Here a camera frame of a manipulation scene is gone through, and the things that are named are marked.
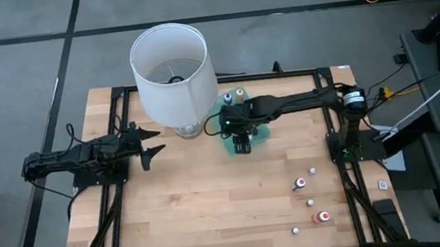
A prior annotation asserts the large red-capped food coloring bottle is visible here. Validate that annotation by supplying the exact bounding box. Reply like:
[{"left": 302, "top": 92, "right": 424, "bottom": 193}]
[{"left": 291, "top": 176, "right": 308, "bottom": 192}]

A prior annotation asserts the white rod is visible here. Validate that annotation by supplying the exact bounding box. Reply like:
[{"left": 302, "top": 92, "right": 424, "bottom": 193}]
[{"left": 379, "top": 61, "right": 440, "bottom": 135}]

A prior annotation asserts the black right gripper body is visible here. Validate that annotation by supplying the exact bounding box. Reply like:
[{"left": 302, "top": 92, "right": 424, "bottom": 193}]
[{"left": 215, "top": 100, "right": 267, "bottom": 140}]

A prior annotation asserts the translucent green plastic bin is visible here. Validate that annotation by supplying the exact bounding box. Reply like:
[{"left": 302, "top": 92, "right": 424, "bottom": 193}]
[{"left": 211, "top": 83, "right": 273, "bottom": 159}]

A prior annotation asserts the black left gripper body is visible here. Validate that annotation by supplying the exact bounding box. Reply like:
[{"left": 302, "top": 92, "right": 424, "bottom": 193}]
[{"left": 110, "top": 120, "right": 155, "bottom": 176}]

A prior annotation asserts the table lamp with white shade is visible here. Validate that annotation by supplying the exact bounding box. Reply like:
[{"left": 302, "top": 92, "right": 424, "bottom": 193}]
[{"left": 125, "top": 17, "right": 225, "bottom": 145}]

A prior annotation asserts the yellow power plug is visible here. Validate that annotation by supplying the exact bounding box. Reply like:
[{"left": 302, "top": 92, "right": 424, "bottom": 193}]
[{"left": 377, "top": 83, "right": 421, "bottom": 100}]

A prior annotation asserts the large orange food coloring bottle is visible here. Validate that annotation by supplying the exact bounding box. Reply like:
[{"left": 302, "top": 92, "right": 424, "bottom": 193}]
[{"left": 310, "top": 209, "right": 332, "bottom": 225}]

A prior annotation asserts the black flat device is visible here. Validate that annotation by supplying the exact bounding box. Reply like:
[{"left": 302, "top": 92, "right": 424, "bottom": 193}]
[{"left": 371, "top": 197, "right": 402, "bottom": 227}]

